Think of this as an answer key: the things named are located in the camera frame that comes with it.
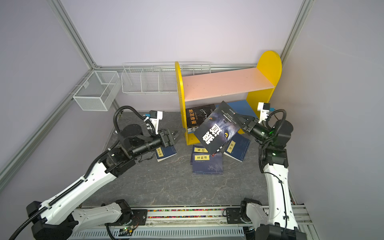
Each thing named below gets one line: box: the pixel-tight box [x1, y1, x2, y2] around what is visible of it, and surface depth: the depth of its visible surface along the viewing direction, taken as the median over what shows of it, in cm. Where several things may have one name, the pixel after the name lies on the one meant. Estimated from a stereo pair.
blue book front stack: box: [192, 152, 223, 175], surface depth 92 cm
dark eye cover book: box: [194, 100, 241, 156], surface depth 66 cm
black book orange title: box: [186, 104, 216, 128], surface depth 93 cm
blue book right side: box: [223, 132, 251, 163], surface depth 98 cm
